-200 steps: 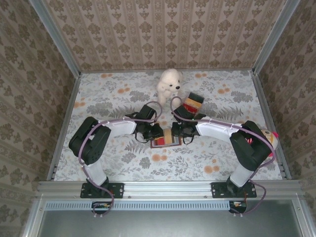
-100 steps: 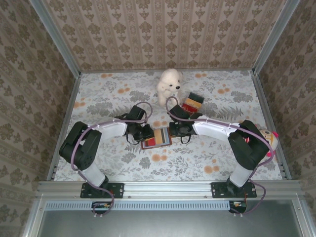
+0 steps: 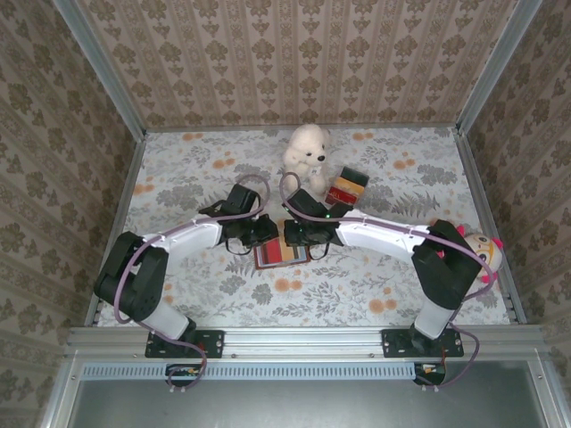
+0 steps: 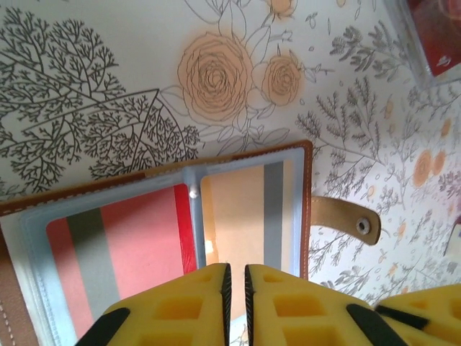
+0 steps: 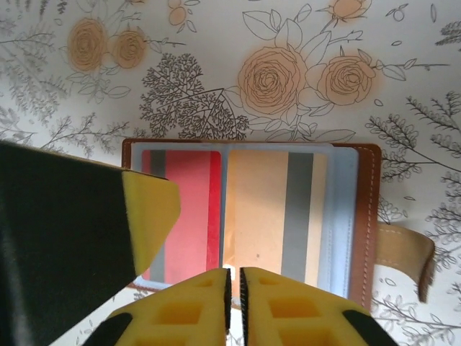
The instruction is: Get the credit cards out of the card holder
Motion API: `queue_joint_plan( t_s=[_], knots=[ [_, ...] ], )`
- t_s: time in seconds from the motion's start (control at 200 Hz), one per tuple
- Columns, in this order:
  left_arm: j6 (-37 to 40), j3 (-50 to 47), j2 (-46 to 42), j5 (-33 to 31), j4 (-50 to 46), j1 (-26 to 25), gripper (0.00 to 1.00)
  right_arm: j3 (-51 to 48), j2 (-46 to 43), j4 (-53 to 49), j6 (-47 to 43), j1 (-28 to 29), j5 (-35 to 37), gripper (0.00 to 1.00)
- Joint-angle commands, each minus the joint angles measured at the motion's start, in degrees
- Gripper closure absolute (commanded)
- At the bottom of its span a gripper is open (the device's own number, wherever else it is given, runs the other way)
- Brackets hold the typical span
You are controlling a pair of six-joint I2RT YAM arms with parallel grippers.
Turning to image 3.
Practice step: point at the brown leather card holder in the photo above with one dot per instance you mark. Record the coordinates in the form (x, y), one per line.
(281, 266)

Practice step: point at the plain dark card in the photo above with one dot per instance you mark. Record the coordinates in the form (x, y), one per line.
(357, 176)

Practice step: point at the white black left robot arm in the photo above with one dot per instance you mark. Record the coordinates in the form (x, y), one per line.
(192, 238)

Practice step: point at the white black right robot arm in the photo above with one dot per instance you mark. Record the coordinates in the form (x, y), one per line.
(374, 234)

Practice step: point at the red striped card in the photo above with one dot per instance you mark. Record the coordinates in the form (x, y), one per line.
(270, 255)

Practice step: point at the floral table cover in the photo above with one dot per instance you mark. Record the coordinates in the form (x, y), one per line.
(267, 307)

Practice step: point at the white plush bear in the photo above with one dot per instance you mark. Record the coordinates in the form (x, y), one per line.
(303, 147)

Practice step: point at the black connector box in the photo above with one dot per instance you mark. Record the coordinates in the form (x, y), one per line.
(430, 374)
(180, 374)

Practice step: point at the doll with pink bow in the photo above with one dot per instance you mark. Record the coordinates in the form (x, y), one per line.
(484, 252)

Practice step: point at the grey metal panel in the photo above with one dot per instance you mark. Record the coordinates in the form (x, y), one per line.
(303, 405)

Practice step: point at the aluminium frame rail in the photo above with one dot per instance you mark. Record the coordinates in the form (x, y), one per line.
(303, 339)

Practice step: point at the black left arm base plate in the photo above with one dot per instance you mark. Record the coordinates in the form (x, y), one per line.
(214, 343)

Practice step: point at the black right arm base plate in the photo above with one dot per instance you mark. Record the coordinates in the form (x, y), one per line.
(394, 343)

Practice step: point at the aluminium frame post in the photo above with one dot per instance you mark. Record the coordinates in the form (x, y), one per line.
(102, 67)
(495, 67)

